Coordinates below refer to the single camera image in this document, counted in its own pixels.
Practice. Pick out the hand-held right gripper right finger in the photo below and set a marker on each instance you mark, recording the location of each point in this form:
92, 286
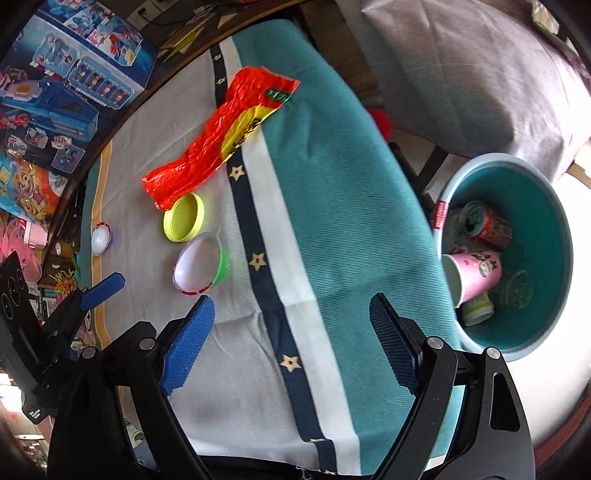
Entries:
392, 341

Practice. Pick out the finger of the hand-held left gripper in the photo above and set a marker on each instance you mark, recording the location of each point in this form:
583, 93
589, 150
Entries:
104, 288

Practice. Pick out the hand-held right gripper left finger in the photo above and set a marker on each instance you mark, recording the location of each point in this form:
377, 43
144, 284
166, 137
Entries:
189, 341

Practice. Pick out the light blue waste bin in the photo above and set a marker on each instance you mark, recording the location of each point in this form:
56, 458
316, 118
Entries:
545, 240

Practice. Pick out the small white capsule half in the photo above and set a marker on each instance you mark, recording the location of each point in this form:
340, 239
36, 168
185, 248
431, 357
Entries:
100, 239

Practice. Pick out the clear capsule half green rim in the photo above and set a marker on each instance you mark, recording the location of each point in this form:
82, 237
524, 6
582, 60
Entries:
196, 263

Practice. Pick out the small pink box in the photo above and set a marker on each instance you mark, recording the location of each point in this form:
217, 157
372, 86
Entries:
36, 233

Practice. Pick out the green and white cup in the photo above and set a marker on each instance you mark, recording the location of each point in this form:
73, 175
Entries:
478, 309

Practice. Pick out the yellow-green plastic lid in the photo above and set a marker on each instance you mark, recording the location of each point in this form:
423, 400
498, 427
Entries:
173, 226

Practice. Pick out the pink paper cup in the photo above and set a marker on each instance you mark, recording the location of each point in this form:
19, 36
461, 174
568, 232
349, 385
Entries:
475, 272

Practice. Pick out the cartoon dog toy package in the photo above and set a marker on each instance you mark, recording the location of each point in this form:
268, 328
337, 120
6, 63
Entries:
27, 189

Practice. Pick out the teal and white tablecloth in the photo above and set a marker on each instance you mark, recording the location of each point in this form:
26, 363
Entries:
332, 221

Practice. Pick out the clear plastic lid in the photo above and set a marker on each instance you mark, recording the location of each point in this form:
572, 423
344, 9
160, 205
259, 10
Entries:
519, 288

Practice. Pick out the red drink can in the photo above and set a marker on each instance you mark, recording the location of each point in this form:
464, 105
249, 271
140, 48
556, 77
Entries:
489, 226

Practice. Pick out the red and yellow wrapper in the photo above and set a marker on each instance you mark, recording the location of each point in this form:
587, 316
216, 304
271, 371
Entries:
203, 143

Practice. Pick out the blue toy set box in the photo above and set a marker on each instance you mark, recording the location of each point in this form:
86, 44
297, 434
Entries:
69, 78

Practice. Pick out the red fluffy item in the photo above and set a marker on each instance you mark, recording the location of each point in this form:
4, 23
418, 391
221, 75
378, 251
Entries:
382, 122

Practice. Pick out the purple woven cloth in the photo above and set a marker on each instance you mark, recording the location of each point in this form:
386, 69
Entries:
461, 69

